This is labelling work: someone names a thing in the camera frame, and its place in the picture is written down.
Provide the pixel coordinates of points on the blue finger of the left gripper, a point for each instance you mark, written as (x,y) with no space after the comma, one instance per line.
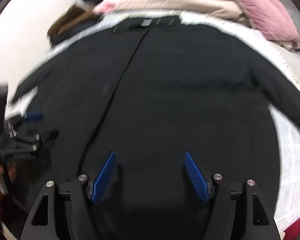
(33,117)

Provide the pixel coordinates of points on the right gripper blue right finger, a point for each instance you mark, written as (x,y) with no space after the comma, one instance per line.
(199,176)

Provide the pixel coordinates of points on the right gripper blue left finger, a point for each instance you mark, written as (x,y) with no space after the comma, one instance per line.
(100,176)

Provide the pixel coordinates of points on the large black coat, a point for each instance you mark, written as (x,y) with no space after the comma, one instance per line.
(150,94)

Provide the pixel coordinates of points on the light blue fringed bedspread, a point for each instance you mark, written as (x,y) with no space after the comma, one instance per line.
(288,204)

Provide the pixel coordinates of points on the orange red right sleeve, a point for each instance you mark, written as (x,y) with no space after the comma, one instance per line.
(292,232)

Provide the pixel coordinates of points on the folded brown garment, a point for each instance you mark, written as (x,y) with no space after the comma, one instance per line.
(74,16)

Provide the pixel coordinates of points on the pink velvet pillow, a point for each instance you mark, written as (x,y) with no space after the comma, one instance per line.
(272,19)

